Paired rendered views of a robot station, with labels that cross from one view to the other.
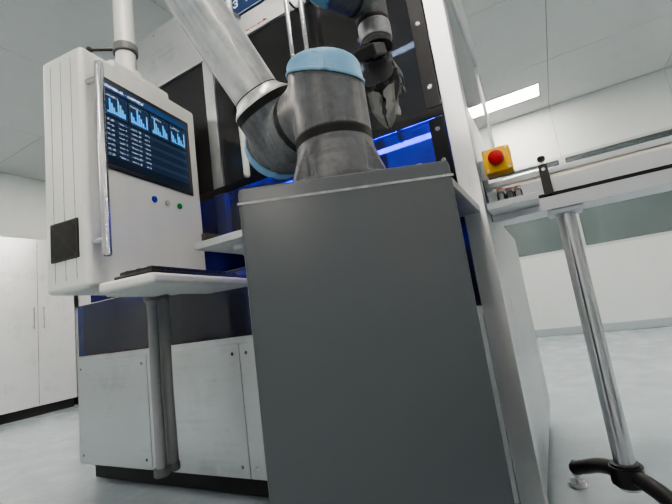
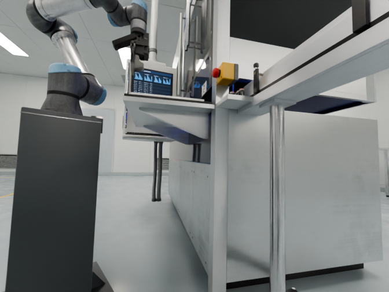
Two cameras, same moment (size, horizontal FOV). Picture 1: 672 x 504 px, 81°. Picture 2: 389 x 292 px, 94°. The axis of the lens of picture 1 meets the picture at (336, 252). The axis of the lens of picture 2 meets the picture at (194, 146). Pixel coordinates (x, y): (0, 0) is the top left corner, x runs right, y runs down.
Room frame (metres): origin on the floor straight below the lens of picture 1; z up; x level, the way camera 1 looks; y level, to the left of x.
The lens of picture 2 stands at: (0.48, -0.98, 0.63)
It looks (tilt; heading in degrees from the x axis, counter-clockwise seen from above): 4 degrees up; 49
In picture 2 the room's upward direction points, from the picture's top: 1 degrees clockwise
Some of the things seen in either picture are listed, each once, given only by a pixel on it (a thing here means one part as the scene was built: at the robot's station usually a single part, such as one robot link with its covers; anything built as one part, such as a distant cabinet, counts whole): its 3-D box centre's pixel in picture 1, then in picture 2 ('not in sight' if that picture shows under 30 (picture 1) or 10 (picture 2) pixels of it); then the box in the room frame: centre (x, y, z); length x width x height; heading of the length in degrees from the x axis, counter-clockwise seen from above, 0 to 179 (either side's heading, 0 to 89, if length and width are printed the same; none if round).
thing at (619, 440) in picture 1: (595, 341); (276, 208); (1.14, -0.69, 0.46); 0.09 x 0.09 x 0.77; 62
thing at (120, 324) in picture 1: (218, 306); (179, 147); (1.58, 0.50, 0.73); 1.98 x 0.01 x 0.25; 62
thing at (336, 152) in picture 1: (338, 171); (63, 106); (0.56, -0.02, 0.84); 0.15 x 0.15 x 0.10
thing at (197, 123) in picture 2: not in sight; (174, 123); (0.99, -0.25, 0.80); 0.34 x 0.03 x 0.13; 152
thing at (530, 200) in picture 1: (514, 205); (237, 102); (1.11, -0.53, 0.87); 0.14 x 0.13 x 0.02; 152
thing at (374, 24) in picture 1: (373, 36); (138, 29); (0.82, -0.16, 1.25); 0.08 x 0.08 x 0.05
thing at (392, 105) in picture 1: (395, 108); (137, 65); (0.82, -0.17, 1.06); 0.06 x 0.03 x 0.09; 152
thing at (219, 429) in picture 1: (301, 359); (225, 176); (2.01, 0.25, 0.44); 2.06 x 1.00 x 0.88; 62
